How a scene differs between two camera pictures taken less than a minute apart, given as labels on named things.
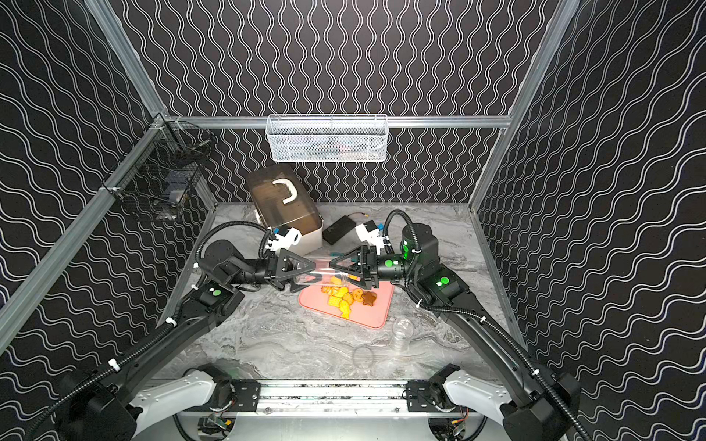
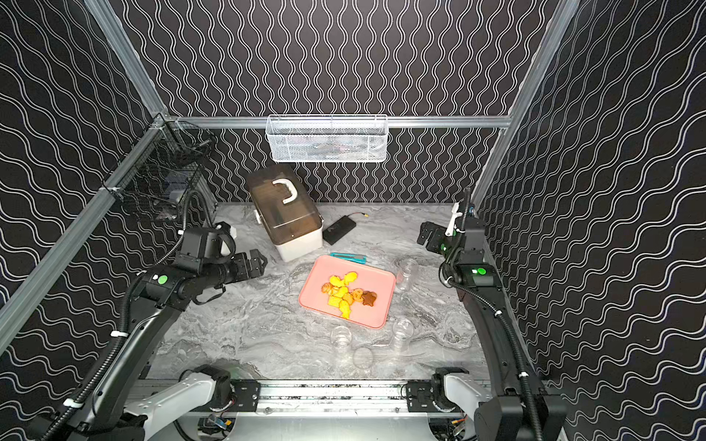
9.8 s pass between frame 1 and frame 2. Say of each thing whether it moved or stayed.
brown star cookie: stayed
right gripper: moved
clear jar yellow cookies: stayed
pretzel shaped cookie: stayed
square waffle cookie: stayed
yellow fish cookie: stayed
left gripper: moved
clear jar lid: stayed
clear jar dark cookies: moved
